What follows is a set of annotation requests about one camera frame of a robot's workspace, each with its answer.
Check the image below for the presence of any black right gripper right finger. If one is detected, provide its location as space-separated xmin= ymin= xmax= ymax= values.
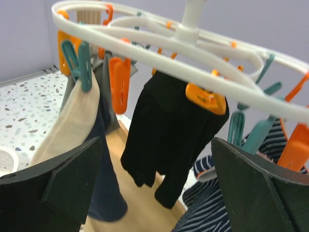
xmin=211 ymin=137 xmax=309 ymax=232

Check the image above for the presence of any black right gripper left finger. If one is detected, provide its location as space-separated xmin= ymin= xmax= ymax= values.
xmin=0 ymin=137 xmax=102 ymax=232

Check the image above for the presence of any navy underwear with beige band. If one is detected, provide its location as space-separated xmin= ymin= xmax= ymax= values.
xmin=31 ymin=76 xmax=127 ymax=222

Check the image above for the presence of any grey underwear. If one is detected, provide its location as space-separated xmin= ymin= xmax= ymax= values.
xmin=59 ymin=45 xmax=140 ymax=136

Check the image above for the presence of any navy striped underwear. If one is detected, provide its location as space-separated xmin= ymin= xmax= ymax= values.
xmin=174 ymin=119 xmax=309 ymax=232

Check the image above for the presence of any white round clip hanger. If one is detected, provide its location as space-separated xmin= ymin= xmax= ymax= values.
xmin=51 ymin=0 xmax=309 ymax=126

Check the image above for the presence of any black underwear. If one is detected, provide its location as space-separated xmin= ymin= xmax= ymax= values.
xmin=121 ymin=71 xmax=229 ymax=209

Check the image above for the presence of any white perforated plastic basket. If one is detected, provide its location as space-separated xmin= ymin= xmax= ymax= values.
xmin=0 ymin=146 xmax=19 ymax=176

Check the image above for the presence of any wooden clothes rack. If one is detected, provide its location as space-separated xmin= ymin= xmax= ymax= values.
xmin=76 ymin=7 xmax=194 ymax=232

